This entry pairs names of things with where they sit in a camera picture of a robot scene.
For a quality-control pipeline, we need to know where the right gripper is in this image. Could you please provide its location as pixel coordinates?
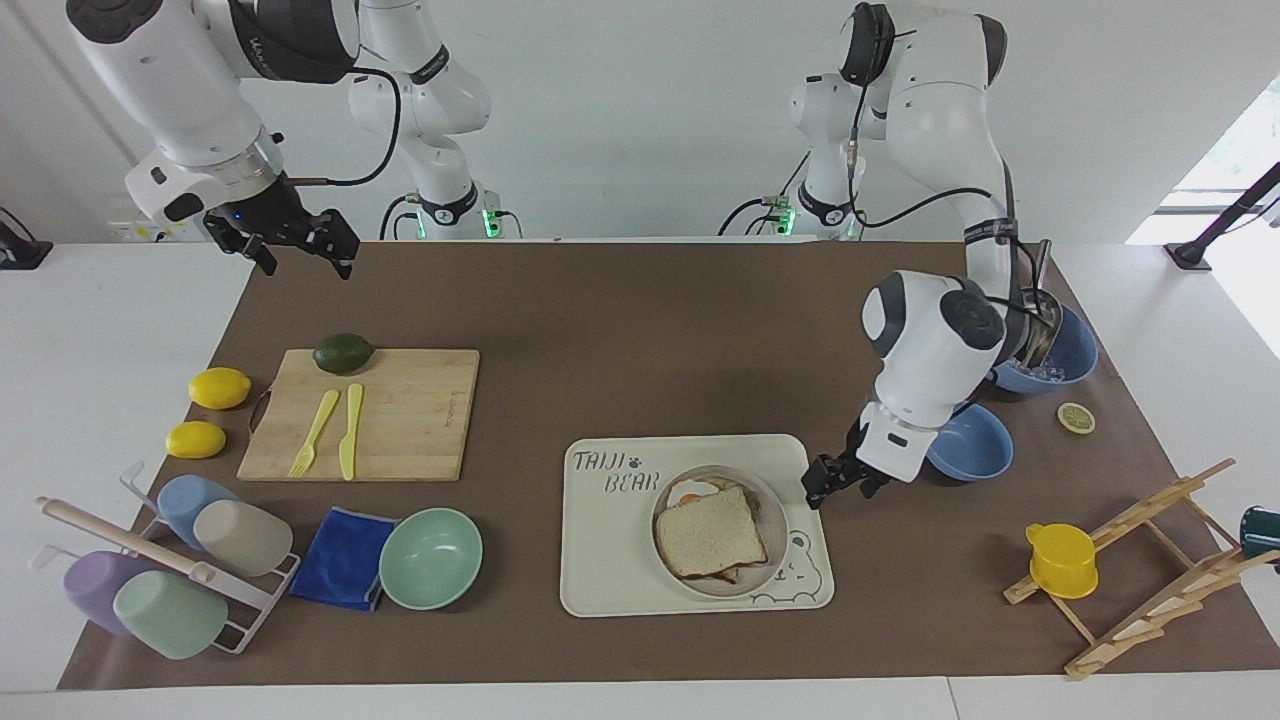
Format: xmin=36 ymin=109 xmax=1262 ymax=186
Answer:
xmin=203 ymin=177 xmax=362 ymax=281

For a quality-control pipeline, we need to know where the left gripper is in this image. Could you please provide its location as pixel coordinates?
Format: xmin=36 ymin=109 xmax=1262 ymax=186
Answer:
xmin=802 ymin=418 xmax=892 ymax=510

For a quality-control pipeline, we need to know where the clear glass plate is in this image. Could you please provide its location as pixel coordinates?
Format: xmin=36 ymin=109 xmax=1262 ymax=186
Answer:
xmin=650 ymin=464 xmax=790 ymax=600

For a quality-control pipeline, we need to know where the toasted bread slice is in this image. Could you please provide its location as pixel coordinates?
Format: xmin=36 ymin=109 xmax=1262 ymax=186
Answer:
xmin=700 ymin=477 xmax=769 ymax=587

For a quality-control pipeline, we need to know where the dark green avocado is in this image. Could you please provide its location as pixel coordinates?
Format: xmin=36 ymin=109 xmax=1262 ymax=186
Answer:
xmin=312 ymin=333 xmax=377 ymax=377

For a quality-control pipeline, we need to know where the small blue bowl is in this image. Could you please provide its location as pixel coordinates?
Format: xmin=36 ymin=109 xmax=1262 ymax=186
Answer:
xmin=924 ymin=402 xmax=1015 ymax=484

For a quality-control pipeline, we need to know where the white bread slice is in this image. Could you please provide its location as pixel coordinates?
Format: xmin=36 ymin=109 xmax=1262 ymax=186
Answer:
xmin=654 ymin=484 xmax=770 ymax=579

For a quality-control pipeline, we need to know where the white power strip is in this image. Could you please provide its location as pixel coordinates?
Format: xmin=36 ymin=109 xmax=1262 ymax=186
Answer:
xmin=108 ymin=221 xmax=201 ymax=244

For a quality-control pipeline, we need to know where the yellow lemon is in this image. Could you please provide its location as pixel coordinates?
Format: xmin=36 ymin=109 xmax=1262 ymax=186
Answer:
xmin=164 ymin=420 xmax=229 ymax=461
xmin=187 ymin=366 xmax=254 ymax=412

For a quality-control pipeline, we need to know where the yellow-green plastic fork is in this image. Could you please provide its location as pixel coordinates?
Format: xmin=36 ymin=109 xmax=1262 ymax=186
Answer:
xmin=287 ymin=388 xmax=342 ymax=479

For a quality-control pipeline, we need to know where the yellow-green plastic knife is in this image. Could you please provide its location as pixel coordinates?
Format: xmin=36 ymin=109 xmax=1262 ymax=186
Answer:
xmin=338 ymin=382 xmax=366 ymax=483

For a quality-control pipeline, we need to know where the wooden cutting board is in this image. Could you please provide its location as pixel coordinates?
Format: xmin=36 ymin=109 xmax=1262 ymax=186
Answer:
xmin=236 ymin=347 xmax=482 ymax=484

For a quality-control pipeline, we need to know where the cream tray with bear print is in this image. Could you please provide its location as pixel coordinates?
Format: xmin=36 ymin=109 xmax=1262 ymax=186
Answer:
xmin=558 ymin=432 xmax=837 ymax=619

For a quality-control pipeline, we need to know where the large blue bowl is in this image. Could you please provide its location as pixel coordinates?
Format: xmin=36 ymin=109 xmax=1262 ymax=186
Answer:
xmin=988 ymin=298 xmax=1100 ymax=395

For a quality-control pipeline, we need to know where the black stand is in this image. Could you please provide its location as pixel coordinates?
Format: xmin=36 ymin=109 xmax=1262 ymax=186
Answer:
xmin=1164 ymin=160 xmax=1280 ymax=273
xmin=0 ymin=206 xmax=54 ymax=272

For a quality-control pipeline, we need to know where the light blue cup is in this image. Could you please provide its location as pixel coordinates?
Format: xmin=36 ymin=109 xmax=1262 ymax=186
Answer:
xmin=156 ymin=473 xmax=242 ymax=552

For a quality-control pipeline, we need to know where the metal utensil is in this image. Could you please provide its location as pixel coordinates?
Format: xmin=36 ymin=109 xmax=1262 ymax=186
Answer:
xmin=1018 ymin=238 xmax=1064 ymax=373

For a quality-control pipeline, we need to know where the beige cup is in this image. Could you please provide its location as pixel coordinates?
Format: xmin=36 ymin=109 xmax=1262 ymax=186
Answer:
xmin=192 ymin=498 xmax=295 ymax=579

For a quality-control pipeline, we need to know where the blue cloth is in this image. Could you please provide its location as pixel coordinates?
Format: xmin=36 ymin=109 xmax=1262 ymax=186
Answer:
xmin=287 ymin=506 xmax=402 ymax=614

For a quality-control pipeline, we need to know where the wooden dish rack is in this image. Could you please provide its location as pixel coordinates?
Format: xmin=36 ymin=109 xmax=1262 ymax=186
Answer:
xmin=1002 ymin=457 xmax=1280 ymax=682

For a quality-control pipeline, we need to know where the light green bowl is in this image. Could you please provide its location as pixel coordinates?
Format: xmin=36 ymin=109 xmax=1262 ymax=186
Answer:
xmin=378 ymin=507 xmax=485 ymax=612

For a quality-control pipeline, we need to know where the light green cup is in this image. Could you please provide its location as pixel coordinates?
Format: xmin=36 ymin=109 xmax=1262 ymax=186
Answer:
xmin=112 ymin=569 xmax=230 ymax=662

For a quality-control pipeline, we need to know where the purple cup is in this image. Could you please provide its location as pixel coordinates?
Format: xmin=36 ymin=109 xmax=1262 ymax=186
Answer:
xmin=63 ymin=550 xmax=153 ymax=637

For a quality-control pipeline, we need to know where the dark green cup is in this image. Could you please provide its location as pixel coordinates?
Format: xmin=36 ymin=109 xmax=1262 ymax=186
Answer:
xmin=1239 ymin=504 xmax=1280 ymax=564

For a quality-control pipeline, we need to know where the black cable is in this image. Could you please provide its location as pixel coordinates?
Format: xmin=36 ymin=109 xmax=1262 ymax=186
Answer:
xmin=377 ymin=193 xmax=423 ymax=242
xmin=846 ymin=30 xmax=1003 ymax=231
xmin=717 ymin=150 xmax=813 ymax=239
xmin=288 ymin=64 xmax=404 ymax=190

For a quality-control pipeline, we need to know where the yellow cup with handle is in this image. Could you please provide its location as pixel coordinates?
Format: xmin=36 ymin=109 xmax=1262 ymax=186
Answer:
xmin=1024 ymin=521 xmax=1100 ymax=601

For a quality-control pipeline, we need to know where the white wire cup rack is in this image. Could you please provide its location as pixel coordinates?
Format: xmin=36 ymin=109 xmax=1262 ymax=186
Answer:
xmin=29 ymin=461 xmax=302 ymax=657

